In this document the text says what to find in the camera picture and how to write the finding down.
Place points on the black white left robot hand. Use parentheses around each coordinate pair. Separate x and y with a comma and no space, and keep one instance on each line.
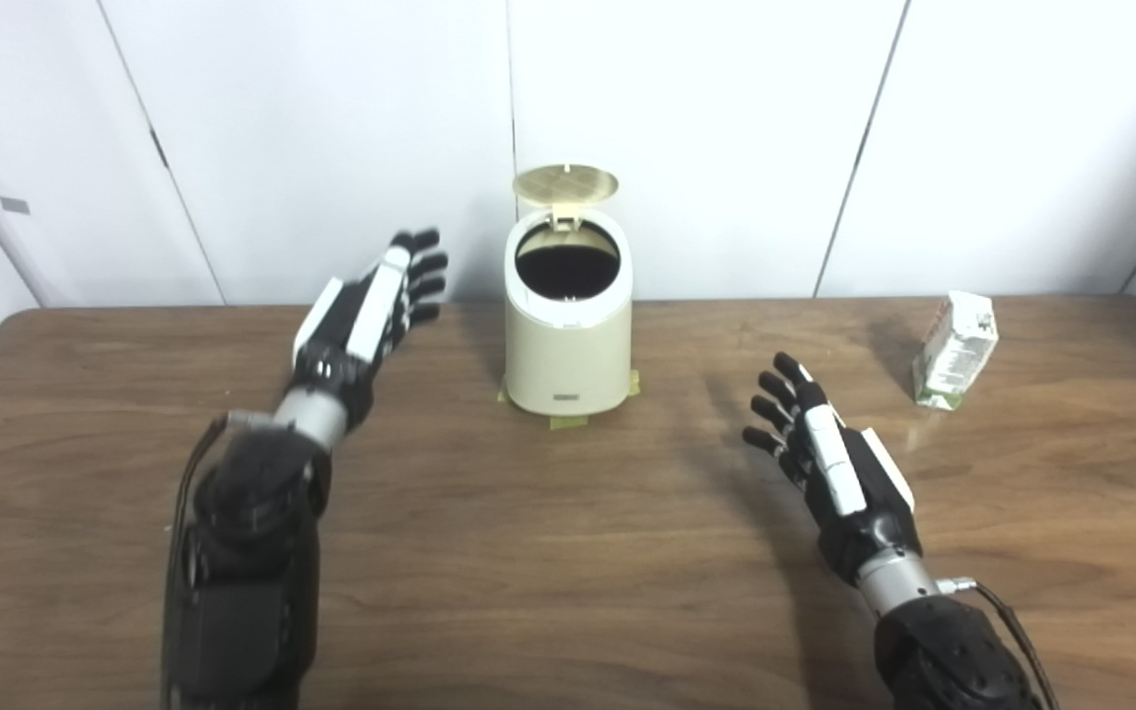
(371,306)

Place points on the grey wall label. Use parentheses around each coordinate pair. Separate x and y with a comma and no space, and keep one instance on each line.
(15,205)

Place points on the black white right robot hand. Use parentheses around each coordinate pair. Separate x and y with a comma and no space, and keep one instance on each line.
(834,463)

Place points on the cream-colored round bin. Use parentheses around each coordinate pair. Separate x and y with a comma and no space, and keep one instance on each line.
(568,355)

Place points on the white green milk carton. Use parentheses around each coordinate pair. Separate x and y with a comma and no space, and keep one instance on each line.
(958,350)

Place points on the cream round bin lid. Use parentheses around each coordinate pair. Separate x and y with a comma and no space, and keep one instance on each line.
(566,183)

